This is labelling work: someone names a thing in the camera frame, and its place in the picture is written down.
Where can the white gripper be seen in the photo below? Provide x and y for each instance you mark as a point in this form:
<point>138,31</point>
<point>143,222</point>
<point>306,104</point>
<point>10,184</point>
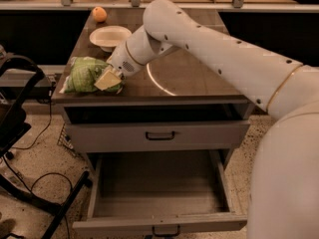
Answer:
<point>122,60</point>

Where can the green jalapeno chip bag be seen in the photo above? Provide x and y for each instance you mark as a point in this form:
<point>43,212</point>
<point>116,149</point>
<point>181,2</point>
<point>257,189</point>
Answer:
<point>84,72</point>

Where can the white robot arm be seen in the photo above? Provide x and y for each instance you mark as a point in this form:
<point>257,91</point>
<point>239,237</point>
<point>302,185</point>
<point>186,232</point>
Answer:
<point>284,191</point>

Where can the white bowl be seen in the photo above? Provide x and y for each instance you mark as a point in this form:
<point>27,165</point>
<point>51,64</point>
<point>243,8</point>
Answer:
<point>109,37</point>

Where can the orange fruit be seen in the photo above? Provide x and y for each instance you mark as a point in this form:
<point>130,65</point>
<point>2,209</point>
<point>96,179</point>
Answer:
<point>99,14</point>

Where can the grey drawer cabinet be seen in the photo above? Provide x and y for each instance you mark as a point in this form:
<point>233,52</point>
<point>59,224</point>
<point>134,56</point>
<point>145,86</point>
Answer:
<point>175,88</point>

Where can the closed grey upper drawer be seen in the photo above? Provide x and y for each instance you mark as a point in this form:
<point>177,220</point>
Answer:
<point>156,136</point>

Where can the open grey bottom drawer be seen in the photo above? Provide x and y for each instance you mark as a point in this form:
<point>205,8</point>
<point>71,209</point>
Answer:
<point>160,194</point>

